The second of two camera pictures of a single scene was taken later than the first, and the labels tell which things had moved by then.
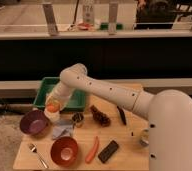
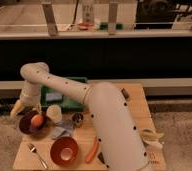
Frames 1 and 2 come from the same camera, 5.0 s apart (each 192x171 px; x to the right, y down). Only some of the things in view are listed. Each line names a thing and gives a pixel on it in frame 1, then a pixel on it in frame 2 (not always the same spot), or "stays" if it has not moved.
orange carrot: (94, 151) stays
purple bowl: (33, 122) stays
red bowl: (64, 151) stays
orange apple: (51, 107) → (37, 120)
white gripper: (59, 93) → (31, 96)
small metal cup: (78, 118) stays
